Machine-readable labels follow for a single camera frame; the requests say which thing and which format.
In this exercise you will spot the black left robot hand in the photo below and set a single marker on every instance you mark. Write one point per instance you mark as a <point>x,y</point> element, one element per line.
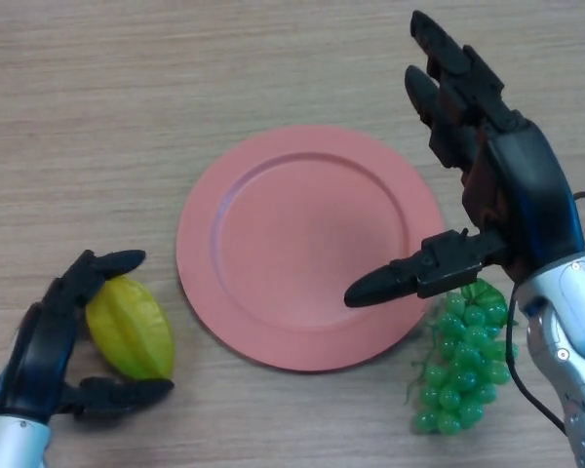
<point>39,351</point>

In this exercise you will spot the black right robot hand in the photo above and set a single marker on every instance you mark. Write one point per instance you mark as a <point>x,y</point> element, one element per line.
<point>531,195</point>

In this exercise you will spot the yellow starfruit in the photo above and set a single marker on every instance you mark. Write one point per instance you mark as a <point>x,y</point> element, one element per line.
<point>131,331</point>

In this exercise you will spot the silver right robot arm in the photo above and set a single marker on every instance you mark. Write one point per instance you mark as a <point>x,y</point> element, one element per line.
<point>573,331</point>

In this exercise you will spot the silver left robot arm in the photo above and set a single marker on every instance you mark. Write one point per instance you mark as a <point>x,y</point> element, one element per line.
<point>10,443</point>

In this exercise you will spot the pink round plate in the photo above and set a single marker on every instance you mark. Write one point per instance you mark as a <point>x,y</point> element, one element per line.
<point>302,244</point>

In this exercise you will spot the green grape bunch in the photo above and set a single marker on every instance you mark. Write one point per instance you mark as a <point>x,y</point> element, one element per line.
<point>460,380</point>

